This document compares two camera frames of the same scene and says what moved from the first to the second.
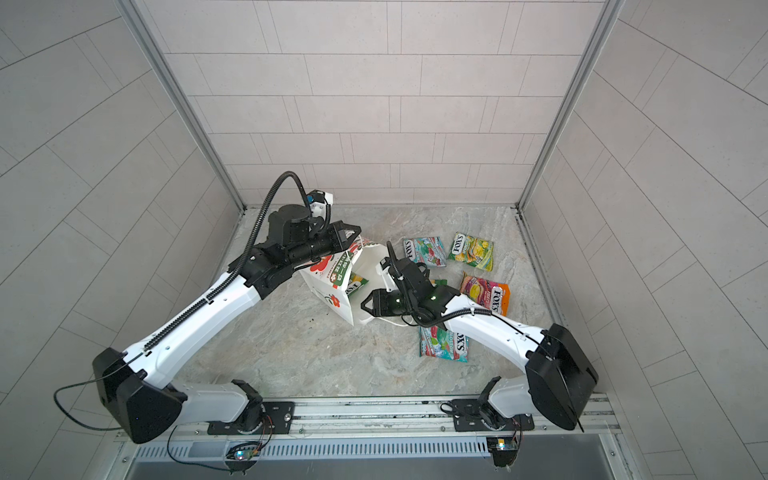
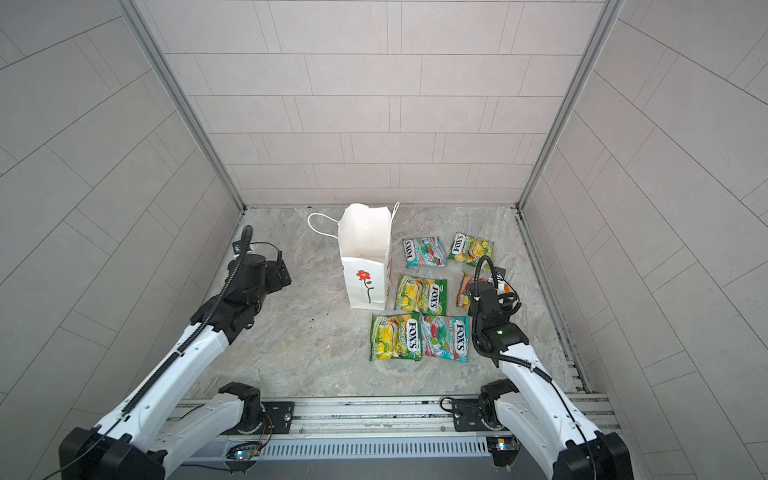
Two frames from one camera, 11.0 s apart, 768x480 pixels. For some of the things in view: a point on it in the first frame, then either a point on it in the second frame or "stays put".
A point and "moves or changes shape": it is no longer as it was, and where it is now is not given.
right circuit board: (503, 449) stays put
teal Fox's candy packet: (437, 341) stays put
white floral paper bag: (330, 278) moves or changes shape
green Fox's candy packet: (356, 281) → (396, 336)
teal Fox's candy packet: (426, 249) stays put
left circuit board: (244, 451) stays put
